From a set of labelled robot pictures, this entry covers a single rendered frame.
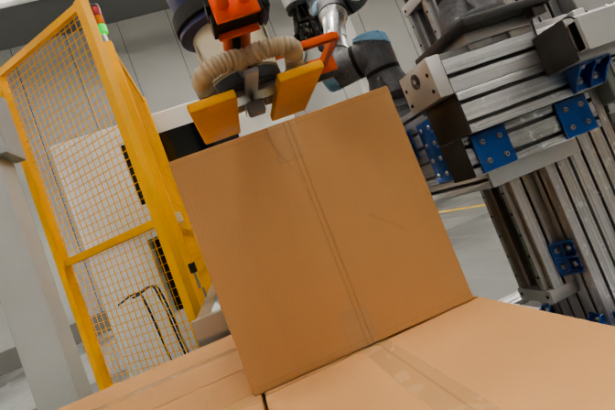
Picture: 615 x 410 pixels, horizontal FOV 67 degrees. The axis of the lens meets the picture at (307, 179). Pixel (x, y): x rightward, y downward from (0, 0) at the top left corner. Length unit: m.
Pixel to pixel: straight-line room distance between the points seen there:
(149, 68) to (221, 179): 10.29
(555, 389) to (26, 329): 2.02
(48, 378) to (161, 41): 9.58
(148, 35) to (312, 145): 10.62
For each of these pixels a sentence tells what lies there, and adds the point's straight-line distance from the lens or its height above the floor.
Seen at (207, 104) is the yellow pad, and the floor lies 1.05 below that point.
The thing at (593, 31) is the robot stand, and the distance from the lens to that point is 1.09.
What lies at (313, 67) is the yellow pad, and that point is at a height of 1.06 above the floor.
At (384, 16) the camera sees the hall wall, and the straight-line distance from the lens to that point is 12.44.
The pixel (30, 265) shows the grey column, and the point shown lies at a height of 0.99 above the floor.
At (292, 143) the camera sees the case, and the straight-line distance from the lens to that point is 0.78.
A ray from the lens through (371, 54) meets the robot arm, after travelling 1.57.
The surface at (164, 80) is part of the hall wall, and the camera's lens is 10.91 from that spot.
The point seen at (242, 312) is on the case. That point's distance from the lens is 0.78.
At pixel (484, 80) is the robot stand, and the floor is 0.91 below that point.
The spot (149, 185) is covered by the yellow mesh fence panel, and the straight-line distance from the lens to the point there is 2.22.
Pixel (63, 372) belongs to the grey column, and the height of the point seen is 0.54.
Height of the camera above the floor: 0.79
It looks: 4 degrees up
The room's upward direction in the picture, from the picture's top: 21 degrees counter-clockwise
